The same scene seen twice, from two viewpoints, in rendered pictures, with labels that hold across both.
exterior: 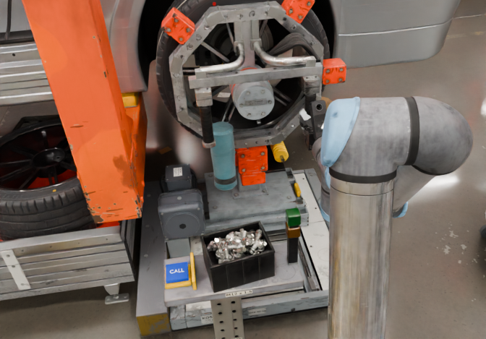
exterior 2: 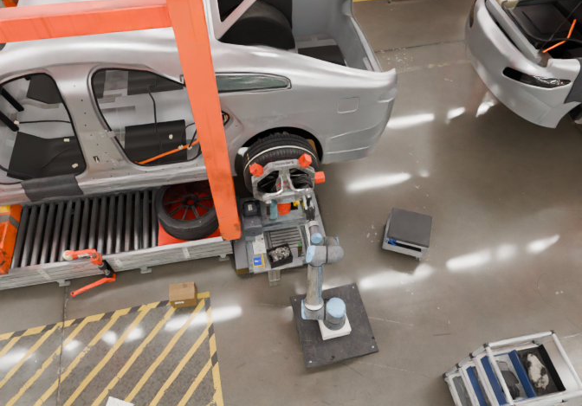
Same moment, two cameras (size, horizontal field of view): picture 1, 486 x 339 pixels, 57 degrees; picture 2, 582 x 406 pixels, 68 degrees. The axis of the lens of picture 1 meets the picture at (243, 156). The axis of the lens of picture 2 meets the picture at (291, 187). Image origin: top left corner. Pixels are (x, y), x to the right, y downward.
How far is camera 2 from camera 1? 241 cm
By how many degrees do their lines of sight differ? 20
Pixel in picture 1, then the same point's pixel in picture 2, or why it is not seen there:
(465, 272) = (372, 247)
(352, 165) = (313, 263)
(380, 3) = (342, 142)
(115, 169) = (234, 227)
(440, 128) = (333, 258)
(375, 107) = (318, 252)
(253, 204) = (283, 217)
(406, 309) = (345, 263)
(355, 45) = (332, 156)
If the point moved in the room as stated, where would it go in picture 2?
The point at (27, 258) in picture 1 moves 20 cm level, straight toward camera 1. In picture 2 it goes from (191, 248) to (203, 264)
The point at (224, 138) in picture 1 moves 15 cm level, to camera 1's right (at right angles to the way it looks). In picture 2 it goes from (274, 208) to (291, 207)
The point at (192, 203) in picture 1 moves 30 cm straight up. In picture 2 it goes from (258, 224) to (256, 207)
